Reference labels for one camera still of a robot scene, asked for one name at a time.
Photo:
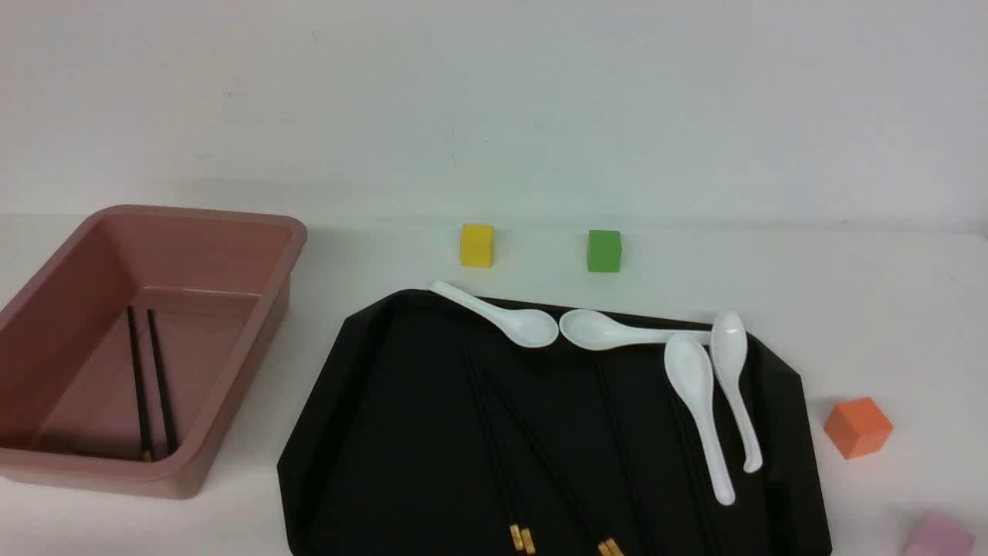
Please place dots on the yellow cube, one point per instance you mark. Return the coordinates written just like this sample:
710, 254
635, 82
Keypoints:
476, 246

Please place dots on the white spoon far left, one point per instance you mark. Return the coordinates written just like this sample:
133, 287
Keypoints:
528, 328

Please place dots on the white spoon lying sideways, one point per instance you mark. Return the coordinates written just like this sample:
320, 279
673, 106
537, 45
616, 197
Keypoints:
594, 331

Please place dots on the green cube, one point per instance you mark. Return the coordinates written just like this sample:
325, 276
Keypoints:
604, 251

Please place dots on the black serving tray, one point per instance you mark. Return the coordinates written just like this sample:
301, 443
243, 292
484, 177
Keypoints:
388, 458

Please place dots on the white spoon inner upright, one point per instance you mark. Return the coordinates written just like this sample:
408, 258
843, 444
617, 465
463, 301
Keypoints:
689, 371

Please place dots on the white spoon upright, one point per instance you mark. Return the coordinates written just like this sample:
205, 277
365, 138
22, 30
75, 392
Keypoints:
689, 371
729, 350

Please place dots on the black chopstick tray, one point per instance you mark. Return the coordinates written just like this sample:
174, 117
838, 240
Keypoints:
509, 493
629, 476
595, 532

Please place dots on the white spoon outer upright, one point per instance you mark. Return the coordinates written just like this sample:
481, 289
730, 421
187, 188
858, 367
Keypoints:
729, 350

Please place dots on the black chopstick tray leftmost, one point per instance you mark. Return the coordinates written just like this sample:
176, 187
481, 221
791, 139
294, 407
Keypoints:
509, 493

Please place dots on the pink plastic bin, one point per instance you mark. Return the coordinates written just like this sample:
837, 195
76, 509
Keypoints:
219, 284

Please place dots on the black chopstick in bin right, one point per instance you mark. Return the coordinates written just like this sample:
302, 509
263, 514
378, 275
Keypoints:
168, 417

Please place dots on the black chopstick in bin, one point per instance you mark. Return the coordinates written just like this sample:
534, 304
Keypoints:
168, 417
144, 422

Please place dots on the black chopstick in bin left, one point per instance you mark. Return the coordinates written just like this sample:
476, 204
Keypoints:
144, 422

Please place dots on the orange cube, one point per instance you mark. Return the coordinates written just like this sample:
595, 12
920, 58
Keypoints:
858, 427

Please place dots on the pink cube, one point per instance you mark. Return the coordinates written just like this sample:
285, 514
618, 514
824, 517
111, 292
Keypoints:
936, 534

